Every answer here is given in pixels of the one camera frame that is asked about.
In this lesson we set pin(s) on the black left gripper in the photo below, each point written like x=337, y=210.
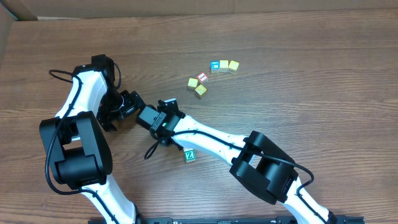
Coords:
x=132, y=100

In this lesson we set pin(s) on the green letter Z block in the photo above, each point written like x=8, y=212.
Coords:
x=189, y=154

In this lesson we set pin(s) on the yellow block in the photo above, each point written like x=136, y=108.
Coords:
x=224, y=66
x=233, y=66
x=192, y=83
x=200, y=90

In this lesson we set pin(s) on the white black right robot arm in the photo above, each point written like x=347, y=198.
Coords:
x=257, y=163

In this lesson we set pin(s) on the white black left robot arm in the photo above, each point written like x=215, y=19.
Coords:
x=78, y=158

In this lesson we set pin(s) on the red letter I block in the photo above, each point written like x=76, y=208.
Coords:
x=202, y=77

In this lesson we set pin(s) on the blue letter block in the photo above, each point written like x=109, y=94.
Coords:
x=215, y=66

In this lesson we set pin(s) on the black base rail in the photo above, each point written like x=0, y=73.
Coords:
x=341, y=219

